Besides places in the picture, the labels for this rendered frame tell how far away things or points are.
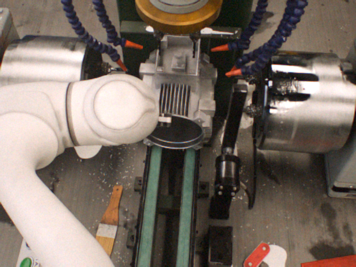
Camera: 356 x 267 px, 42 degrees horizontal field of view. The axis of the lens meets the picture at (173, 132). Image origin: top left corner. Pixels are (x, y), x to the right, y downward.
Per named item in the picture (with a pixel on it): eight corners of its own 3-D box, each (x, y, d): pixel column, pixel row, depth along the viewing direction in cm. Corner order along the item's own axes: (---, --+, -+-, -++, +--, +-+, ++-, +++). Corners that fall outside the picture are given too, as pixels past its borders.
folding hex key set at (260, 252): (261, 242, 121) (263, 240, 119) (271, 250, 120) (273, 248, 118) (240, 266, 118) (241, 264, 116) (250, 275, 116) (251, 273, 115)
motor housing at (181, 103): (146, 88, 132) (142, 43, 116) (212, 93, 131) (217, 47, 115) (136, 149, 122) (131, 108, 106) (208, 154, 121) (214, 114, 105)
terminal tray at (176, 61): (159, 53, 119) (158, 34, 113) (200, 56, 118) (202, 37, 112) (153, 91, 113) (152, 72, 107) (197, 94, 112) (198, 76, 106)
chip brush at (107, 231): (110, 185, 129) (109, 184, 129) (127, 187, 129) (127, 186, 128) (91, 256, 119) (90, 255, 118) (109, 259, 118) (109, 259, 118)
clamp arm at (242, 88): (221, 144, 114) (232, 80, 92) (233, 145, 114) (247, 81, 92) (221, 157, 112) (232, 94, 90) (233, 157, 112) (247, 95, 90)
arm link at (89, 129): (159, 79, 78) (82, 85, 79) (150, 62, 63) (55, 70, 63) (163, 142, 78) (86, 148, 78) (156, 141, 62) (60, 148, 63)
